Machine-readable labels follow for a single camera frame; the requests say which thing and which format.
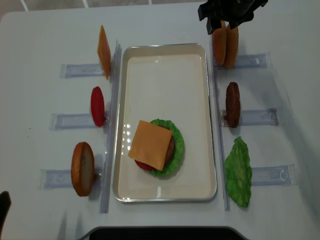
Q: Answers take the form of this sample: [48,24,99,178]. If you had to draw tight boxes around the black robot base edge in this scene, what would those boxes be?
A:
[83,226,245,240]

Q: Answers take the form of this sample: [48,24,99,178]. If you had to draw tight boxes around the white metal tray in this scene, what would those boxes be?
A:
[113,43,217,203]

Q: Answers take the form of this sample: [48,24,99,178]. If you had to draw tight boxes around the clear lettuce pusher track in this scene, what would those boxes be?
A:
[251,164,296,186]

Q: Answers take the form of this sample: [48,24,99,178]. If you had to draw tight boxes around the standing red tomato slice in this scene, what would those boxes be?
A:
[90,86,105,127]

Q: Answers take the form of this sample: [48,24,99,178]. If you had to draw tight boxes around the sesame top bun half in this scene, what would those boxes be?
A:
[212,20,227,65]

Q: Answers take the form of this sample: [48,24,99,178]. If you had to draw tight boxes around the clear left divider rail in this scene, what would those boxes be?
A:
[100,40,122,214]

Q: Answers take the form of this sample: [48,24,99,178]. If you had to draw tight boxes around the clear bun pusher track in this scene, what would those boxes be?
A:
[38,168,103,190]
[215,51,272,71]

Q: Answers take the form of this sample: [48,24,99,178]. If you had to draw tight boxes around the standing bottom bun half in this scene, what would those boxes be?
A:
[71,142,95,197]

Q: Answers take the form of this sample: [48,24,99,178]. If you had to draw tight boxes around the clear cheese pusher track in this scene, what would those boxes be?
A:
[59,63,105,79]

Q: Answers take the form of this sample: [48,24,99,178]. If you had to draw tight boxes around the clear tomato pusher track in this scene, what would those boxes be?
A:
[49,113,98,130]

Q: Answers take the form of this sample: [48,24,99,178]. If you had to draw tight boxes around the standing brown meat patty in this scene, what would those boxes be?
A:
[225,82,241,128]

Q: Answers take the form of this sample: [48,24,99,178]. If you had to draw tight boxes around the lettuce leaf on burger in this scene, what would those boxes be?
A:
[149,119,185,178]

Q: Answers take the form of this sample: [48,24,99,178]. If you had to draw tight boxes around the standing green lettuce leaf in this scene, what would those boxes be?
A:
[224,136,253,208]

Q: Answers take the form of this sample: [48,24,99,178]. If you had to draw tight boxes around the standing orange cheese slice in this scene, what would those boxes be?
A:
[97,25,112,80]

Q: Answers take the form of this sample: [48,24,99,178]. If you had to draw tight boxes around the clear patty pusher track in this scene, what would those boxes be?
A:
[220,107,280,127]

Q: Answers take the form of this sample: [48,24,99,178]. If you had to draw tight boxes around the tomato slice on burger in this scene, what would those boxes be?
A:
[135,160,154,171]

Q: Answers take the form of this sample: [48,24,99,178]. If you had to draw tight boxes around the clear left bun pusher track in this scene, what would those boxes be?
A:
[38,168,103,190]

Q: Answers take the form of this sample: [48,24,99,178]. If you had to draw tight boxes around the spare top bun half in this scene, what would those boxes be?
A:
[224,24,239,69]

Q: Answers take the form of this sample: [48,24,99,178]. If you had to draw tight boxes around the dark left gripper tip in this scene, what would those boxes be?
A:
[0,191,12,233]

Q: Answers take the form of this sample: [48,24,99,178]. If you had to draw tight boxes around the meat patty on burger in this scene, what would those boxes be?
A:
[150,125,175,170]

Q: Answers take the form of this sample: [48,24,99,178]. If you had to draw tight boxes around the cheese slice on burger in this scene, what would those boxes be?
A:
[128,120,173,171]

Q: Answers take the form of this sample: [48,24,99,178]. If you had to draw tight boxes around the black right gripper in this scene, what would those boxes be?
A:
[197,0,268,35]

